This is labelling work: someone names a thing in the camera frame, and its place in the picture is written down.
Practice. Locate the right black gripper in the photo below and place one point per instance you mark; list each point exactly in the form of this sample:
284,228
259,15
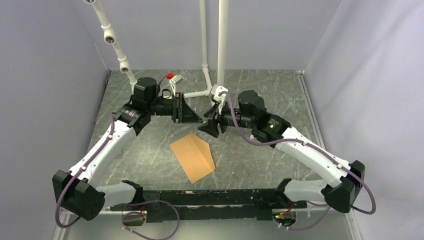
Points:
211,127

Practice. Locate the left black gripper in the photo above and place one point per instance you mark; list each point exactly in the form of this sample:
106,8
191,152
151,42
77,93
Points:
188,115

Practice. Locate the brown paper envelope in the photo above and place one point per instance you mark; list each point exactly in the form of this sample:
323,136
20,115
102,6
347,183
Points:
194,155

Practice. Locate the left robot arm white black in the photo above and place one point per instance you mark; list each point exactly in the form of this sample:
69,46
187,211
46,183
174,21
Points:
78,190

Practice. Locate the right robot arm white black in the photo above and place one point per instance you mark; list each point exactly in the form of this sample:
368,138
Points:
341,180

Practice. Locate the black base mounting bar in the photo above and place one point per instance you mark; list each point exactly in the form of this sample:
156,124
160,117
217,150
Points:
261,204

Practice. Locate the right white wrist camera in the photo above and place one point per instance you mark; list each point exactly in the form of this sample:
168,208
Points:
218,95

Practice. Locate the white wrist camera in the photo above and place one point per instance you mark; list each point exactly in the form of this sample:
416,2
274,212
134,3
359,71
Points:
218,95
173,79

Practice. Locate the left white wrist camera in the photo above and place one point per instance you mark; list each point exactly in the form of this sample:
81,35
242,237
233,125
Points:
173,79

